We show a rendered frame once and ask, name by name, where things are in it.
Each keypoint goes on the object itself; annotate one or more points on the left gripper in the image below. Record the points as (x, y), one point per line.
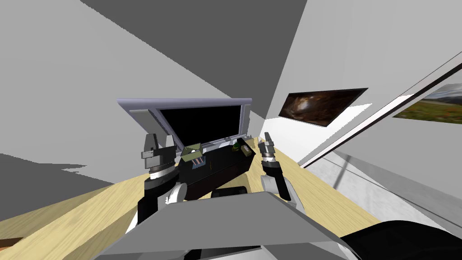
(160, 157)

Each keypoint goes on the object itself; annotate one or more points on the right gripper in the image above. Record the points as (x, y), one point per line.
(267, 149)

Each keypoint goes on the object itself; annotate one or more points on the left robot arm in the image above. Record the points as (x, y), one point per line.
(158, 191)

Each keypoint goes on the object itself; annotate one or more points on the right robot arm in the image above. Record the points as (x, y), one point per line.
(277, 175)

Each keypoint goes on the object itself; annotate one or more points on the tan small box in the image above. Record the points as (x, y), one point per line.
(246, 150)

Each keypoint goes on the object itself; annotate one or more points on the olive green open box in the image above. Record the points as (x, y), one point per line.
(190, 153)

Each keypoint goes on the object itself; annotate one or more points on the green round object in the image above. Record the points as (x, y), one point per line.
(236, 146)

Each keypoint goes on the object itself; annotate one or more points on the grey framed television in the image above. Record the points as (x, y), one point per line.
(202, 122)

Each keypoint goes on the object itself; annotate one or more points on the black television stand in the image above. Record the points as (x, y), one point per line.
(220, 168)

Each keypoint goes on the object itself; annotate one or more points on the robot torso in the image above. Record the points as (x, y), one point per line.
(223, 224)

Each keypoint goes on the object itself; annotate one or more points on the dark brown wall picture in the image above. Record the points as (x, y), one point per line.
(319, 105)

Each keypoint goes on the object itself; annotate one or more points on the green landscape wall picture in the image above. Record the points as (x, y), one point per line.
(433, 108)

